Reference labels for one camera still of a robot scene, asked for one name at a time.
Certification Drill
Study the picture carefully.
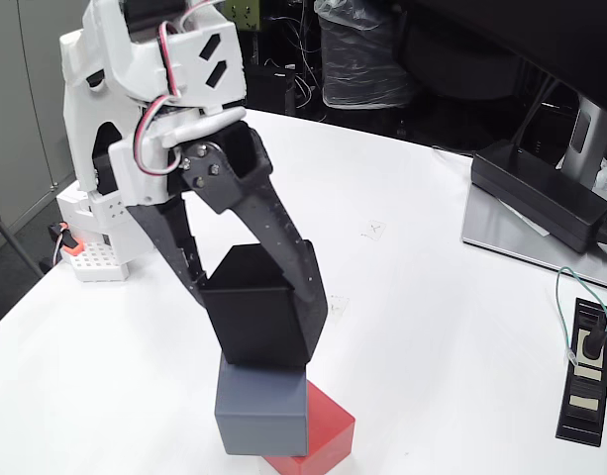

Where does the black block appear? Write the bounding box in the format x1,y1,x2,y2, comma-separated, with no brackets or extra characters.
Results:
198,242,309,368

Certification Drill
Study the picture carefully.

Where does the grey block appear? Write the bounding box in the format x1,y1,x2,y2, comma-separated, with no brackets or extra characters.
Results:
213,360,309,457

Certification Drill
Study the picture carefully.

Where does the white perforated table clamp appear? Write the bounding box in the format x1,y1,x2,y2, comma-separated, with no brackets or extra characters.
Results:
67,240,131,284

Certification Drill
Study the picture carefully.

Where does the black computer case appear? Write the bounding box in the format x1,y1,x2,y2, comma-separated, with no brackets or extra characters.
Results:
244,62,297,114

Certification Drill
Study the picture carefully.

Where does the plastic-wrapped black bin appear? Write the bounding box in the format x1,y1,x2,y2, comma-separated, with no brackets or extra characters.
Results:
313,0,416,110

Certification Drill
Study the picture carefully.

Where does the green circuit board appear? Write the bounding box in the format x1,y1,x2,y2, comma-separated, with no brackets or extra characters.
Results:
223,0,259,31

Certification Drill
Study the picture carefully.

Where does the red block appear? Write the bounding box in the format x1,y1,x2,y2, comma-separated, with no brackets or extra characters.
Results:
260,379,357,475

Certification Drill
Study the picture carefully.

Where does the white paper sheet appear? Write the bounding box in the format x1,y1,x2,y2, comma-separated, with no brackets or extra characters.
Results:
500,197,552,238

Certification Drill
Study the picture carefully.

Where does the black power adapter brick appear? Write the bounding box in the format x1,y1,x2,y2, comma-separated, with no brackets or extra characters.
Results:
469,139,607,254

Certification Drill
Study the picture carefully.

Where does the silver monitor stand neck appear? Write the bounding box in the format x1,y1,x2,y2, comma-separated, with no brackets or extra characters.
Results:
555,93,607,192

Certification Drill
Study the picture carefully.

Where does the black monitor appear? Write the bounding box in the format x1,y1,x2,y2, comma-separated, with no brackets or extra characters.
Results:
396,0,607,120

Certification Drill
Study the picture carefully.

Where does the black power plug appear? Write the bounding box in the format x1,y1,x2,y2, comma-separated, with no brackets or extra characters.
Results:
579,301,607,360

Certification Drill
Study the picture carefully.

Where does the black power strip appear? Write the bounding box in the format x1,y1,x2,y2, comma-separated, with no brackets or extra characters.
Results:
555,297,607,448

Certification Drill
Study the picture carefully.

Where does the orange clip with wires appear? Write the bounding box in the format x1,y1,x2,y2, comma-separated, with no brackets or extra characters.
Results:
48,222,84,256

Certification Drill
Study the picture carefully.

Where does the silver monitor base plate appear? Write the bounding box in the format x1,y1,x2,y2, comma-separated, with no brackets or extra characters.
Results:
460,183,607,292

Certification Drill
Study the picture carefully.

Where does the thin green wire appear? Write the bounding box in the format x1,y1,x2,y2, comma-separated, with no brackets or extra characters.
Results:
555,265,607,367

